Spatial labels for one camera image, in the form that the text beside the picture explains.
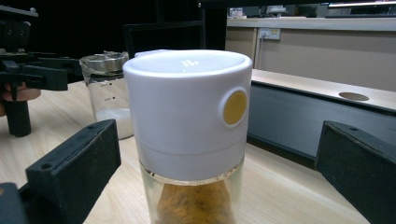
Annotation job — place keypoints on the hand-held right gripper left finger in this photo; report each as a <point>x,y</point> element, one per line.
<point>71,174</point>

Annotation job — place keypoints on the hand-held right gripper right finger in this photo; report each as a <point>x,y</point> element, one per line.
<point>361,174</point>

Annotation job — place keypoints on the metal-lid glass jar white powder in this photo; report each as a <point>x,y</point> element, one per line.
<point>109,93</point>

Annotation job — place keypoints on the black two-tier metal rack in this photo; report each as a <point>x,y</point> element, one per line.
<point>165,23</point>

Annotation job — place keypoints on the white-lid jar of orange powder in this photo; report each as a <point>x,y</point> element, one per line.
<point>180,118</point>

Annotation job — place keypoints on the wooden desk with round hole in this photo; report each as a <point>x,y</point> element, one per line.
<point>311,84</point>

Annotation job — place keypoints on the beige partition panel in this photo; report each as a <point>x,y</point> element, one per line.
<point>327,53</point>

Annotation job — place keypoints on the small white box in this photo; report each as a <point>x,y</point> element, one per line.
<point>236,13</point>

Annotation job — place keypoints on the white wall socket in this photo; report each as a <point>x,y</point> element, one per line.
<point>270,33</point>

